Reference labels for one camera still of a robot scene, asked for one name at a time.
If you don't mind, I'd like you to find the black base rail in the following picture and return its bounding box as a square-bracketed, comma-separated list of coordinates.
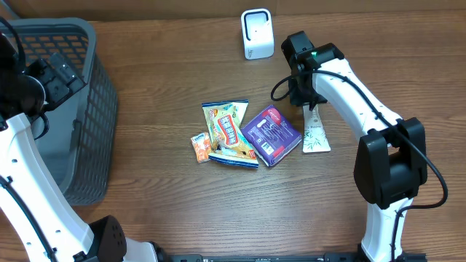
[159, 252, 429, 262]

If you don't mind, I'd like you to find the red purple snack packet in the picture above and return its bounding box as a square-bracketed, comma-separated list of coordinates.
[241, 105, 301, 167]

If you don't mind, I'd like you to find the grey plastic shopping basket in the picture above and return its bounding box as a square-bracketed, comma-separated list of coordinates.
[1, 17, 118, 205]

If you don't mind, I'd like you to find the yellow red snack bag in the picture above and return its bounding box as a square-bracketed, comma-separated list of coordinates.
[202, 100, 258, 168]

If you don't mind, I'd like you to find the small orange snack packet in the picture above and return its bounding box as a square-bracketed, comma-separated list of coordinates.
[191, 132, 212, 163]

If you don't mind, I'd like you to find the white pouch with gold cap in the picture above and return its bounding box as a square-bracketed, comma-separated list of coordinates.
[303, 105, 331, 154]

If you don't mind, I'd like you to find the white barcode scanner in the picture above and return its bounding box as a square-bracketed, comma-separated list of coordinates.
[240, 8, 275, 60]

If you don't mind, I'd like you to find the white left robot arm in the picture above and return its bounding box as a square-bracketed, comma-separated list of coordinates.
[1, 35, 162, 261]

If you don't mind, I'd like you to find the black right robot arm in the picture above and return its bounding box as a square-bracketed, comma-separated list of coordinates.
[281, 31, 427, 261]

